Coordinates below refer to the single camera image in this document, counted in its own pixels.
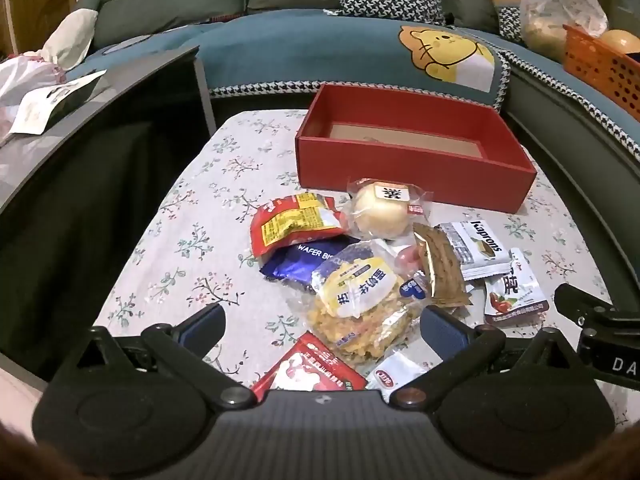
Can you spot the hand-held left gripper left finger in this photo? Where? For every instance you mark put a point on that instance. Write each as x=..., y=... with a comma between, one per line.
x=200, y=326

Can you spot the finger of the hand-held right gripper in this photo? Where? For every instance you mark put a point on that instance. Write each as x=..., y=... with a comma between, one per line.
x=580, y=300

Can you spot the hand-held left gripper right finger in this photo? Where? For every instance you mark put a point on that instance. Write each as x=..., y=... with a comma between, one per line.
x=442, y=331

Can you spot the white red fruit packet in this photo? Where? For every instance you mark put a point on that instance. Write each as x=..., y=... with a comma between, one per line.
x=515, y=295

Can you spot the pink sausage vacuum packet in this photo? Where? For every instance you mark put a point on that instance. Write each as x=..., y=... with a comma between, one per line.
x=406, y=257

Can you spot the white grey cake packet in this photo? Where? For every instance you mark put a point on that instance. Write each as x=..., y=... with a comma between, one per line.
x=480, y=255

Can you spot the clear yellow pastry packet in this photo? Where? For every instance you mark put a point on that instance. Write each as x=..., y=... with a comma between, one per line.
x=360, y=310

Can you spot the red white snack packet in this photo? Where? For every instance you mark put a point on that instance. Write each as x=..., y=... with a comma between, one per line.
x=310, y=370

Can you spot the clear white bun packet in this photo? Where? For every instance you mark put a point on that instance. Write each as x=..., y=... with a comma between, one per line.
x=375, y=210

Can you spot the red cardboard box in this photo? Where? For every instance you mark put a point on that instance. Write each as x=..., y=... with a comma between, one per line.
x=400, y=172

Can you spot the brown snack packet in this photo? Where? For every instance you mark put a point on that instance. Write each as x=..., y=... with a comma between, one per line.
x=442, y=270

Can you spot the small white candy packet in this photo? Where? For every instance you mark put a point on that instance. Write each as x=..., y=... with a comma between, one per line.
x=395, y=375

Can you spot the blue wafer biscuit packet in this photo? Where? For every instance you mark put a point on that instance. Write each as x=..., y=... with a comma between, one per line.
x=295, y=266

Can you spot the red yellow snack packet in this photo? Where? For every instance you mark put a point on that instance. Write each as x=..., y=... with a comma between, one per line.
x=285, y=225

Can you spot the green sofa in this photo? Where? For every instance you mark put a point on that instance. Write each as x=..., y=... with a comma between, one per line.
x=575, y=160

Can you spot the orange plastic basket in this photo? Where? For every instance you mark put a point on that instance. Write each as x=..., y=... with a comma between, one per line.
x=600, y=75

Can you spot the teal houndstooth-edged sofa cover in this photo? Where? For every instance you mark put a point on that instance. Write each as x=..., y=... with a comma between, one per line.
x=550, y=75

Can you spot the yellow round fruit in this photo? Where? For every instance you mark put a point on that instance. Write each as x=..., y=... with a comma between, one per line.
x=620, y=42

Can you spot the dark grey side table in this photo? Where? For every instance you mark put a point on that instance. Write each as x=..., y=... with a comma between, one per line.
x=130, y=72

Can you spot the white paper sheet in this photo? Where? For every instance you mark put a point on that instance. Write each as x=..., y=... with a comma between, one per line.
x=45, y=105

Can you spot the clear plastic bag with food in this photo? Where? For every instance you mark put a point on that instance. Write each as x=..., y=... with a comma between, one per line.
x=550, y=25

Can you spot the teal bear print sofa cover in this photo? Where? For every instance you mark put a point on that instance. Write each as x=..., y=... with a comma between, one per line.
x=300, y=55

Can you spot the small tan houndstooth pillow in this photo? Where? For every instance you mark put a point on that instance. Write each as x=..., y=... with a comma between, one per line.
x=507, y=15

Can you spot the white pink plastic bag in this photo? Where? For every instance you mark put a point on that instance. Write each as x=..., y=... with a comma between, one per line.
x=20, y=75

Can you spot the white cloth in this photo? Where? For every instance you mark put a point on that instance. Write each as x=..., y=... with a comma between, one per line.
x=70, y=37

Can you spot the wide green back cushion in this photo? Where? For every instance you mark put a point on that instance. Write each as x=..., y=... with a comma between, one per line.
x=165, y=5

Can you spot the brown wooden panel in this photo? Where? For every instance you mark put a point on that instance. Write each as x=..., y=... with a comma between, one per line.
x=35, y=10

